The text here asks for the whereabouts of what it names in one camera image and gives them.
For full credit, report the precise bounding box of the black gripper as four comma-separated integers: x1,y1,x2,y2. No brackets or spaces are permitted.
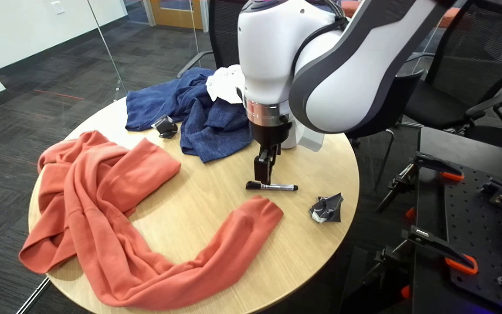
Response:
246,100,293,182

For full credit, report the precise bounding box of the black marker with white label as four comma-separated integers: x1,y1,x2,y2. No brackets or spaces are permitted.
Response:
246,181,298,191

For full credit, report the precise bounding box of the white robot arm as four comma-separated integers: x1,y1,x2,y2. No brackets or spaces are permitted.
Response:
237,0,455,182

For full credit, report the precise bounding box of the round wooden table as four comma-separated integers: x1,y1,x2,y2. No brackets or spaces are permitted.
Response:
28,100,359,314

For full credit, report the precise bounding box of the dark blue cloth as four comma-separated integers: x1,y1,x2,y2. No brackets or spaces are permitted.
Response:
126,67,253,163

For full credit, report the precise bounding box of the black binder clip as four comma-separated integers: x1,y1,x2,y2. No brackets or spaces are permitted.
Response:
310,193,343,223

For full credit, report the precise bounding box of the white paper doily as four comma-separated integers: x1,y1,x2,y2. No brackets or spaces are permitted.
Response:
206,64,244,104

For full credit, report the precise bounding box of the small black round object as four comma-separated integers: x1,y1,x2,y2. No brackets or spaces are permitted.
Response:
153,114,178,137

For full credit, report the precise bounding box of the orange cloth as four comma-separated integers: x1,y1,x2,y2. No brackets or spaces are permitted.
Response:
18,130,282,310

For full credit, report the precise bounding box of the black side table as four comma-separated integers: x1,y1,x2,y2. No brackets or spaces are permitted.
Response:
411,127,502,314

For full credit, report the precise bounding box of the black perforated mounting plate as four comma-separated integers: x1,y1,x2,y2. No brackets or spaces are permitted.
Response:
441,163,502,298

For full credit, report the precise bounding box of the black mesh office chair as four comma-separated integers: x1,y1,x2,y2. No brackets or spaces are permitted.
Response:
404,0,502,128

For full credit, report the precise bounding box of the wooden door frame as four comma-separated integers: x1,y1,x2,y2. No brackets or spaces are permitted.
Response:
145,0,207,29

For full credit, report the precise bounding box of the orange handled clamp far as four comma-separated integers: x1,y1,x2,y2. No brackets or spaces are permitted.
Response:
377,151,464,212

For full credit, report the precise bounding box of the orange handled clamp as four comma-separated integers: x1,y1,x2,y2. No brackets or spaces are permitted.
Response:
377,151,464,212
375,224,479,275

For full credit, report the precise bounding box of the orange handled clamp near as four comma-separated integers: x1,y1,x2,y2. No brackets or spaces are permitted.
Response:
375,224,479,275

